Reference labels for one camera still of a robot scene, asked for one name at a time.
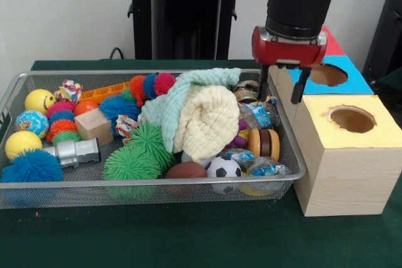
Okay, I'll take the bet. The wooden block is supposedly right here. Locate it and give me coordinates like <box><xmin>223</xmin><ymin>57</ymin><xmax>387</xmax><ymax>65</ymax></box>
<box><xmin>74</xmin><ymin>107</ymin><xmax>114</xmax><ymax>147</ymax></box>

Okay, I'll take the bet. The wooden box with three holes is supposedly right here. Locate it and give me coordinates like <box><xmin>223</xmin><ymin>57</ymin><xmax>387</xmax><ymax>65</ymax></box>
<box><xmin>268</xmin><ymin>25</ymin><xmax>402</xmax><ymax>218</ymax></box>

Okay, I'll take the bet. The cream knitted cloth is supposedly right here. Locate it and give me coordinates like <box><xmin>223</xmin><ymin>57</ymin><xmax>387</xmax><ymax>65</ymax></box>
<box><xmin>173</xmin><ymin>85</ymin><xmax>241</xmax><ymax>162</ymax></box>

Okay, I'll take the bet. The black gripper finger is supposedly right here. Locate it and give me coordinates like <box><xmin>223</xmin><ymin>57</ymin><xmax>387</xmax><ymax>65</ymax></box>
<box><xmin>290</xmin><ymin>67</ymin><xmax>312</xmax><ymax>105</ymax></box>
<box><xmin>258</xmin><ymin>64</ymin><xmax>270</xmax><ymax>101</ymax></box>

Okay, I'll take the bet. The yellow tennis ball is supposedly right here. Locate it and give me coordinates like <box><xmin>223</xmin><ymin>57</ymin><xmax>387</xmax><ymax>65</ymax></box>
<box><xmin>4</xmin><ymin>130</ymin><xmax>43</xmax><ymax>161</ymax></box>

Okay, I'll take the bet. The blue spiky rubber ball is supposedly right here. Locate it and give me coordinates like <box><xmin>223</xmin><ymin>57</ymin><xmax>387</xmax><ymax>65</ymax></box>
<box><xmin>0</xmin><ymin>148</ymin><xmax>64</xmax><ymax>183</ymax></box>

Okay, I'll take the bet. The mint knitted cloth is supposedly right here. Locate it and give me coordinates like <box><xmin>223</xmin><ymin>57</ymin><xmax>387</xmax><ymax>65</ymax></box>
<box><xmin>141</xmin><ymin>67</ymin><xmax>243</xmax><ymax>153</ymax></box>

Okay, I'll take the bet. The yellow smiley ball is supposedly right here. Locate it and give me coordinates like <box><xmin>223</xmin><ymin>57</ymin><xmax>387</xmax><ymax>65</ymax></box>
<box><xmin>24</xmin><ymin>88</ymin><xmax>57</xmax><ymax>114</ymax></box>

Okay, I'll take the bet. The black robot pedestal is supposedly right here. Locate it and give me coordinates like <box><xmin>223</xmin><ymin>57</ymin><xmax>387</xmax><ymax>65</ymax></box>
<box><xmin>121</xmin><ymin>0</ymin><xmax>254</xmax><ymax>60</ymax></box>

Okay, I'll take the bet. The black cable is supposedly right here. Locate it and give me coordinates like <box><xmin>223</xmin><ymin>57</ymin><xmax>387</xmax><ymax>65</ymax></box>
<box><xmin>108</xmin><ymin>46</ymin><xmax>127</xmax><ymax>60</ymax></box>

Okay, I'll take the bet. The silver plastic toy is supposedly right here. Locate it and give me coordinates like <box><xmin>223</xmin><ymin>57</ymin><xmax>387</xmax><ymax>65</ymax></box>
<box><xmin>42</xmin><ymin>137</ymin><xmax>102</xmax><ymax>168</ymax></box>

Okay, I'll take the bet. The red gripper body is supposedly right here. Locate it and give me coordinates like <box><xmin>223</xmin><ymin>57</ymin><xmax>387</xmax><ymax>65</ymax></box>
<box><xmin>251</xmin><ymin>25</ymin><xmax>328</xmax><ymax>68</ymax></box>

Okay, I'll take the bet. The dark green side table cloth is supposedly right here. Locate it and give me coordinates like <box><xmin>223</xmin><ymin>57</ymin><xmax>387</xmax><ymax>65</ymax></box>
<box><xmin>375</xmin><ymin>67</ymin><xmax>402</xmax><ymax>93</ymax></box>

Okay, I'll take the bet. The multicolour spiky caterpillar toy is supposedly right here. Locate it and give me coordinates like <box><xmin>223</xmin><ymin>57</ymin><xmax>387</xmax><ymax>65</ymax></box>
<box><xmin>121</xmin><ymin>72</ymin><xmax>177</xmax><ymax>108</ymax></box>

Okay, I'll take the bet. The black chair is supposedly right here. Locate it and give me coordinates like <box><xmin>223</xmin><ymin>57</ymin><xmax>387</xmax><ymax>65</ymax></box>
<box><xmin>361</xmin><ymin>0</ymin><xmax>402</xmax><ymax>76</ymax></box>

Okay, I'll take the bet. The metal mesh bin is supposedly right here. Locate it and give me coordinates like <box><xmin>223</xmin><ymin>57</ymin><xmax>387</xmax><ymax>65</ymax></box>
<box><xmin>0</xmin><ymin>68</ymin><xmax>307</xmax><ymax>210</ymax></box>

